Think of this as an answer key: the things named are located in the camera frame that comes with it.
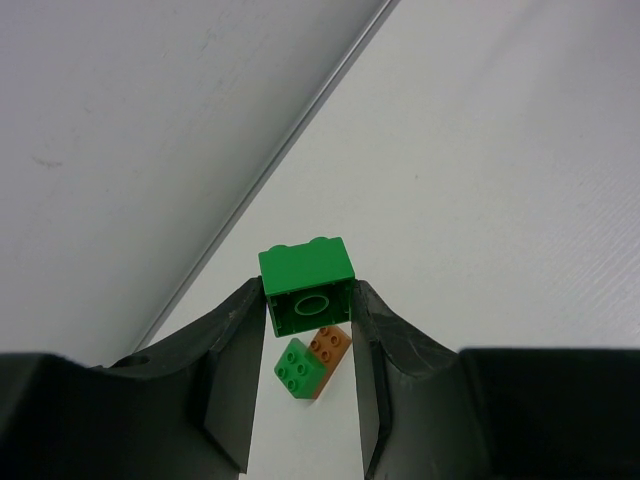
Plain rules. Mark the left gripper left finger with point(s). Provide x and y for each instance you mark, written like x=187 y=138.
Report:
x=182 y=408

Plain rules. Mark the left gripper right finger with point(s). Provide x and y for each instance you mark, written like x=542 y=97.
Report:
x=427 y=412

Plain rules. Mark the large green lego brick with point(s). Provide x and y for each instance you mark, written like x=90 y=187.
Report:
x=307 y=286

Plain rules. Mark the brown lego tile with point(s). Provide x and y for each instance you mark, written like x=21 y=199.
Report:
x=329 y=346

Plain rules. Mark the aluminium table edge rail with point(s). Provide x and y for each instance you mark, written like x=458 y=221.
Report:
x=339 y=68

